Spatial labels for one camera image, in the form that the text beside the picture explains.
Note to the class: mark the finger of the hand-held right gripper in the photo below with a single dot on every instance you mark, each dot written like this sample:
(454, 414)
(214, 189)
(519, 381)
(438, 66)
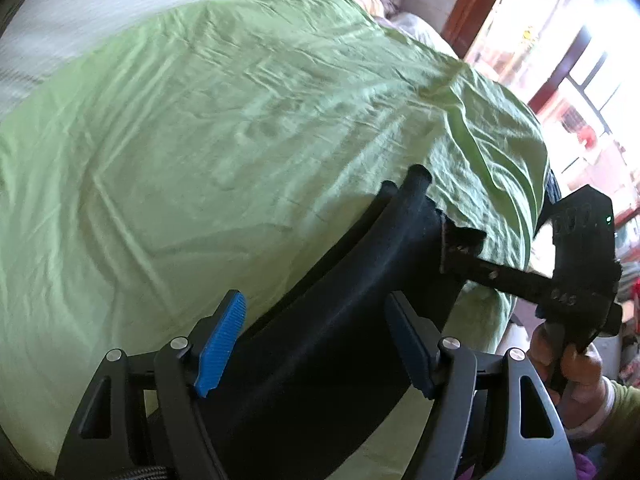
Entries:
(505, 272)

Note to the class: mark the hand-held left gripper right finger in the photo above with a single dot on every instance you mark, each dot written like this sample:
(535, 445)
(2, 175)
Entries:
(411, 351)

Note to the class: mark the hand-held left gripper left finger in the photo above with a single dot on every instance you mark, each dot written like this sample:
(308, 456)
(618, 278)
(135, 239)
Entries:
(223, 344)

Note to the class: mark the black pants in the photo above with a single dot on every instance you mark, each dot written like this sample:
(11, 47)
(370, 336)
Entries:
(325, 360)

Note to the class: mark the person's right forearm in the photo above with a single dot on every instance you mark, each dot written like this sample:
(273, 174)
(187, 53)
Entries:
(622, 410)

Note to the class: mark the person's right hand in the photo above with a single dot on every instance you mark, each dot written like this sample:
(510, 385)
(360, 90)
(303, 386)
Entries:
(582, 385)

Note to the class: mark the window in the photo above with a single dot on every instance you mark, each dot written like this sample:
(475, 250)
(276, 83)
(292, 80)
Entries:
(595, 80)

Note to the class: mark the purple cloth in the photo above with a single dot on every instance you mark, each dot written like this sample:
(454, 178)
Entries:
(585, 467)

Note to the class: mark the green bed sheet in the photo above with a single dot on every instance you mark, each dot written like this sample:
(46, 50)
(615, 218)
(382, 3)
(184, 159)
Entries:
(200, 135)

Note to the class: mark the white pillow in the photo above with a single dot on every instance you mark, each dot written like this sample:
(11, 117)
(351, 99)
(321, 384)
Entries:
(420, 27)

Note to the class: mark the wooden door frame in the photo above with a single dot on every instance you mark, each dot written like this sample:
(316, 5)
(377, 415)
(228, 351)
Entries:
(475, 0)

